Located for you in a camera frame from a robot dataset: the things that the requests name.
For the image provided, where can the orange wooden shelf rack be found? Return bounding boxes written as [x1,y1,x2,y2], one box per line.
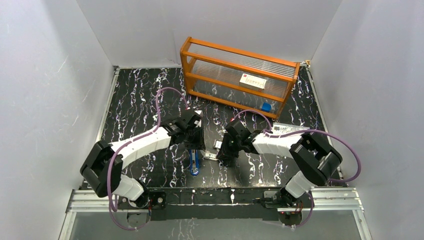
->
[180,37,301,119]

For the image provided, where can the white cardboard box red labels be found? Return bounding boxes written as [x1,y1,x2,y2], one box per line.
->
[238,73,267,92]

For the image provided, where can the staple strips tray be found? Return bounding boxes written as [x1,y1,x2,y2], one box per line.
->
[213,140,223,150]

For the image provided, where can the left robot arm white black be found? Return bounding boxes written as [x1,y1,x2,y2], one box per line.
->
[80,109,205,208]

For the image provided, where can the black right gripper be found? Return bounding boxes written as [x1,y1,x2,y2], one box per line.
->
[216,133,242,160]

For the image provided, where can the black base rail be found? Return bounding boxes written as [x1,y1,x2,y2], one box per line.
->
[145,187,314,222]

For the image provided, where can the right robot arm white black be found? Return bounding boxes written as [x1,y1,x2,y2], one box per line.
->
[216,120,343,207]

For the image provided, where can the small blue box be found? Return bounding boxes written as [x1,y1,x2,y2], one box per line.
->
[260,102,272,113]

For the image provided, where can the printed paper sheet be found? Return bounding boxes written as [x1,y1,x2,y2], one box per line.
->
[272,122,310,136]

